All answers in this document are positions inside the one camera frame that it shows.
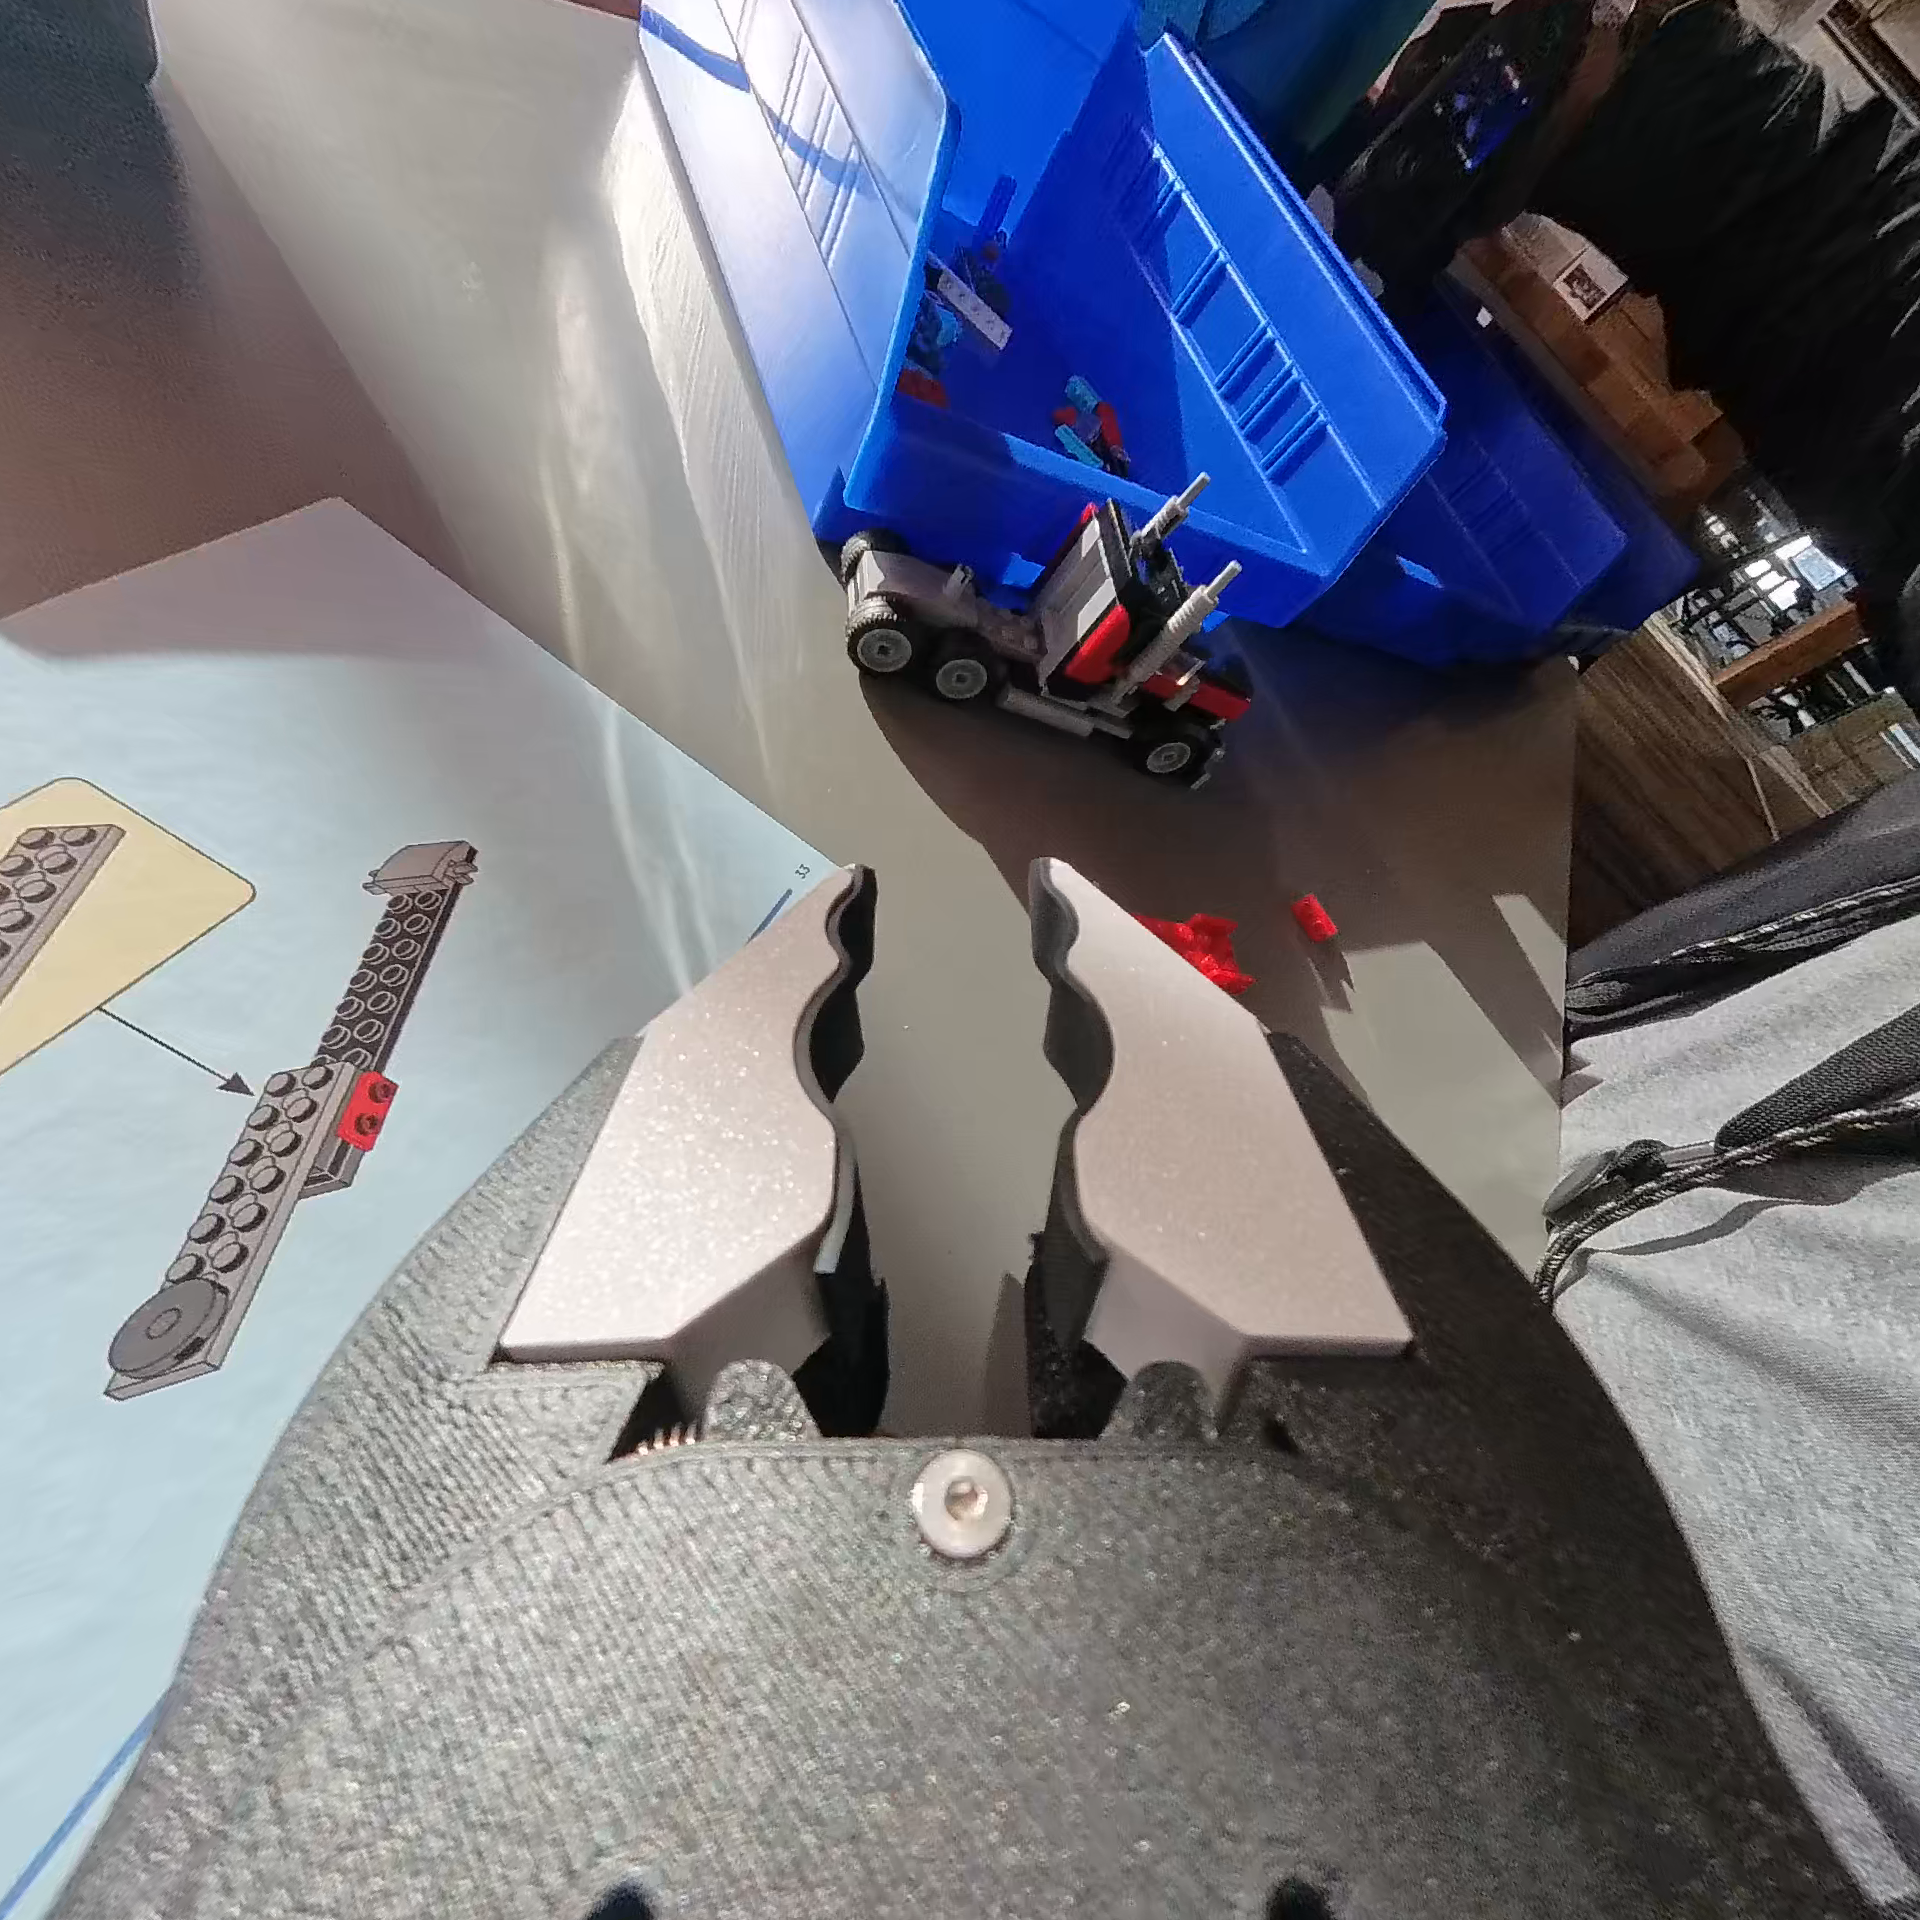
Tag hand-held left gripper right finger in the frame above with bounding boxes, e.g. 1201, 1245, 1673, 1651
1026, 855, 1420, 1439

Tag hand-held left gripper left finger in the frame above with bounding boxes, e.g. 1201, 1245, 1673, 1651
490, 861, 894, 1439

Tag small red brick assembly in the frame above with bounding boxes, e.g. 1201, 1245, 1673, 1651
1127, 908, 1258, 995

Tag light blue instruction booklet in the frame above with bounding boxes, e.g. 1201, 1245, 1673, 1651
0, 497, 841, 1920

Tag blue plastic bin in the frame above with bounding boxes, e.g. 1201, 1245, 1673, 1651
1305, 193, 1705, 670
638, 0, 1448, 632

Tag grey desk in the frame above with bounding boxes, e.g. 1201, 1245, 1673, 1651
0, 0, 1578, 1441

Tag person's grey sweatshirt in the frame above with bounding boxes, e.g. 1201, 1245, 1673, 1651
1544, 901, 1920, 1905

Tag red and black toy truck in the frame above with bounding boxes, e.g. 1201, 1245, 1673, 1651
839, 470, 1258, 792

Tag person's dark jacket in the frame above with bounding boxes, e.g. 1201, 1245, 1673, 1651
1559, 779, 1920, 1021

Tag brown cardboard stack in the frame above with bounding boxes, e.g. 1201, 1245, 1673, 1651
1447, 211, 1748, 505

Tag pile of loose toy bricks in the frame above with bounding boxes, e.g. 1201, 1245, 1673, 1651
901, 171, 1142, 467

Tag black patterned strap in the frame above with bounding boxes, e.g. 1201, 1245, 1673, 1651
1536, 1005, 1920, 1308

